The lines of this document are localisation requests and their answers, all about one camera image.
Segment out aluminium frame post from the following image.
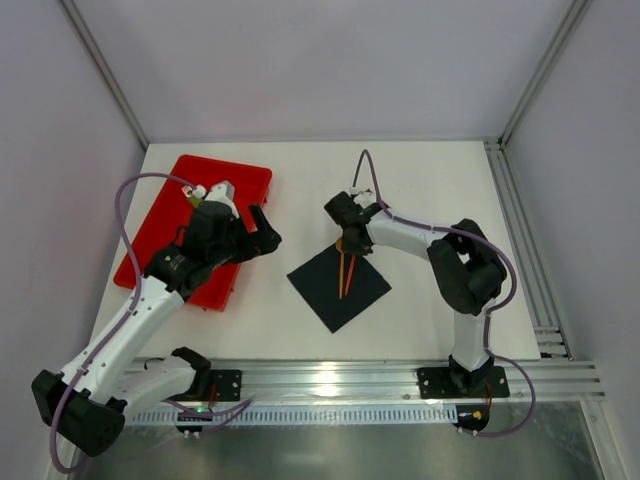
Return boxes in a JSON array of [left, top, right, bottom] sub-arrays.
[[498, 0, 592, 150], [57, 0, 150, 151]]

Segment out right aluminium frame post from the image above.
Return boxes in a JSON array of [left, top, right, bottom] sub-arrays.
[[498, 0, 592, 150]]

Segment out yellow plastic spoon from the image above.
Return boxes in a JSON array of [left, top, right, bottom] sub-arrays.
[[335, 237, 345, 300]]

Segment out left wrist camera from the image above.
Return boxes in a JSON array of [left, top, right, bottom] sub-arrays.
[[191, 181, 238, 215]]

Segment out red plastic tray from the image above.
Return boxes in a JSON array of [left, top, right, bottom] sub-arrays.
[[133, 154, 273, 311]]

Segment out orange plastic fork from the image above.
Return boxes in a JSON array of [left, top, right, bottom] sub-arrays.
[[344, 255, 356, 297]]

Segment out left aluminium frame post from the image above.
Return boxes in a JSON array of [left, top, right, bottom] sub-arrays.
[[57, 0, 150, 151]]

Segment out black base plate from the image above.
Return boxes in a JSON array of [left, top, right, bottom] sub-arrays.
[[416, 366, 510, 400], [186, 369, 243, 403]]

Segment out black paper napkin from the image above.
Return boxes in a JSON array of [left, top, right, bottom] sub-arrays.
[[287, 244, 392, 333]]

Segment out aluminium mounting rail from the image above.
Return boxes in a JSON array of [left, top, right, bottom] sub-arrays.
[[212, 359, 605, 401]]

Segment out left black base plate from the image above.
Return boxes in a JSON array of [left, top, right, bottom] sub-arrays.
[[186, 369, 243, 403]]

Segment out perforated cable duct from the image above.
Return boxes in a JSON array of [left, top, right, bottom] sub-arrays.
[[126, 402, 458, 428]]

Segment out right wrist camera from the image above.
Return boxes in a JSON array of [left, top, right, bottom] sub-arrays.
[[349, 187, 377, 208]]

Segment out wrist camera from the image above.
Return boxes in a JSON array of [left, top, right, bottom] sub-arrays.
[[191, 181, 238, 215], [349, 187, 377, 208]]

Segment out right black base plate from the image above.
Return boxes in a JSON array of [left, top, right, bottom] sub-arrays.
[[416, 366, 510, 400]]

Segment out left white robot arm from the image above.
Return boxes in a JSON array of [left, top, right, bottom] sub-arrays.
[[31, 200, 282, 457]]

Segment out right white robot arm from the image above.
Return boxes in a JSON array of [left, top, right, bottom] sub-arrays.
[[324, 192, 507, 397]]

